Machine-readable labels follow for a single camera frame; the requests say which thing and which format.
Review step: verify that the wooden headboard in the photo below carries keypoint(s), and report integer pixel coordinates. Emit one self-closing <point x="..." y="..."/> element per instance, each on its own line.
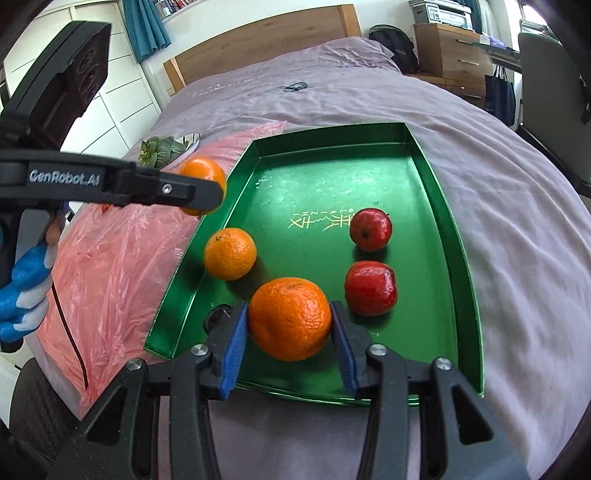
<point x="258" y="50"/>

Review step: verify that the white wardrobe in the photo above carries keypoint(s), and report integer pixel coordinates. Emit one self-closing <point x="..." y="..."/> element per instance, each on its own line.
<point x="124" y="101"/>

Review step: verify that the bok choy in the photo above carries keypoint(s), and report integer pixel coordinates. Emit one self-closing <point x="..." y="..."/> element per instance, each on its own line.
<point x="157" y="150"/>

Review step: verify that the white printer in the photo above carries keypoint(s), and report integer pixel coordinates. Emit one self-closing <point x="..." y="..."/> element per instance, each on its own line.
<point x="443" y="14"/>

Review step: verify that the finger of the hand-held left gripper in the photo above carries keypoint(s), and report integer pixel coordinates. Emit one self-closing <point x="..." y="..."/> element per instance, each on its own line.
<point x="184" y="191"/>

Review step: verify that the small black item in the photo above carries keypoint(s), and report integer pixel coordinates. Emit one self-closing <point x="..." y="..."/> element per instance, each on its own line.
<point x="295" y="86"/>

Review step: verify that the glass-top desk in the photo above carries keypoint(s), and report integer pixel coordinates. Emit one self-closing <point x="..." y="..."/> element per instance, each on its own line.
<point x="503" y="50"/>

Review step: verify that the black mesh chair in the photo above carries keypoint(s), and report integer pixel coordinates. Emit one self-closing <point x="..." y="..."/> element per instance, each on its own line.
<point x="32" y="406"/>

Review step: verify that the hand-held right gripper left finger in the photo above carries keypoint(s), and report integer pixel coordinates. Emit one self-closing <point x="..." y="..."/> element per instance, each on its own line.
<point x="233" y="350"/>

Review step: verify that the large orange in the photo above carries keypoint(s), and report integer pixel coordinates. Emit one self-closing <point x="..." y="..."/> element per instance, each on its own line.
<point x="291" y="318"/>

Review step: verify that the dark tote bag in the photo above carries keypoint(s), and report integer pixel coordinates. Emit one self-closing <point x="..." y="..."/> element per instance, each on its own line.
<point x="501" y="94"/>

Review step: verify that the pink plastic sheet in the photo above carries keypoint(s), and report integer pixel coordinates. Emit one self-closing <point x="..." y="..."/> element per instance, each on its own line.
<point x="129" y="258"/>

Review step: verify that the row of books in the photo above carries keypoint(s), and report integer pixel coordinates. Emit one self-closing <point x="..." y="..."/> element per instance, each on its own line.
<point x="173" y="4"/>

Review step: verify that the black backpack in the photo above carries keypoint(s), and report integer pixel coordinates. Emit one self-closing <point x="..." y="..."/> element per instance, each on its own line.
<point x="392" y="46"/>

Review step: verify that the grey chair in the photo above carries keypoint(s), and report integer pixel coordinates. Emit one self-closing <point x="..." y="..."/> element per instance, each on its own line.
<point x="549" y="69"/>

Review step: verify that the dark plum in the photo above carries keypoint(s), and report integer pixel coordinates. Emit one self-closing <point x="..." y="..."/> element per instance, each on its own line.
<point x="217" y="318"/>

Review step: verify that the teal curtain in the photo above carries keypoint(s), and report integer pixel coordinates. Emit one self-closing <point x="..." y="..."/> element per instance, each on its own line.
<point x="143" y="27"/>

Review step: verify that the green metal tray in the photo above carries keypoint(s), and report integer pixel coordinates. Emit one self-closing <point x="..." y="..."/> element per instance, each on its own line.
<point x="323" y="184"/>

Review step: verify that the wooden dresser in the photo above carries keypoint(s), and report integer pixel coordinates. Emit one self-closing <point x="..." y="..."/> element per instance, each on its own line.
<point x="452" y="55"/>

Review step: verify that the red apple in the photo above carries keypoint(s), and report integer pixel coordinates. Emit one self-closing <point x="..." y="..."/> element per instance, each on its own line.
<point x="371" y="287"/>
<point x="371" y="229"/>

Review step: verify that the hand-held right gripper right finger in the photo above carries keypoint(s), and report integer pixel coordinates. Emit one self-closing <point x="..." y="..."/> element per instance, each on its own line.
<point x="344" y="350"/>

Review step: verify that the person's left hand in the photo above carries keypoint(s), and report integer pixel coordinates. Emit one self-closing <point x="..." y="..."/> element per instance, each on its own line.
<point x="25" y="295"/>

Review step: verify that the white leaf-pattern plate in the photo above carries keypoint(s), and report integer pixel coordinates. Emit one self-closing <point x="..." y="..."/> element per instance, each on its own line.
<point x="191" y="137"/>

